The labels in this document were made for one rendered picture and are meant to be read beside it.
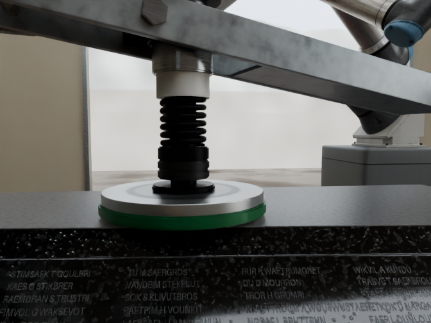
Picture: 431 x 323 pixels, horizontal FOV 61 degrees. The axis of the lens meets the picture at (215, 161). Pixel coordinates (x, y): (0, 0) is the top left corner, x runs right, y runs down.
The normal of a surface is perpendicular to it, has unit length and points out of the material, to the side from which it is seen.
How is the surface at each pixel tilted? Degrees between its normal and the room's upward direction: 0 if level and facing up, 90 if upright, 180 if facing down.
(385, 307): 45
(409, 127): 90
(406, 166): 90
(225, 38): 90
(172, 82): 90
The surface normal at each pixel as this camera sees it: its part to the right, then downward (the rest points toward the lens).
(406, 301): 0.02, -0.65
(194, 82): 0.47, 0.07
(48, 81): 0.14, 0.08
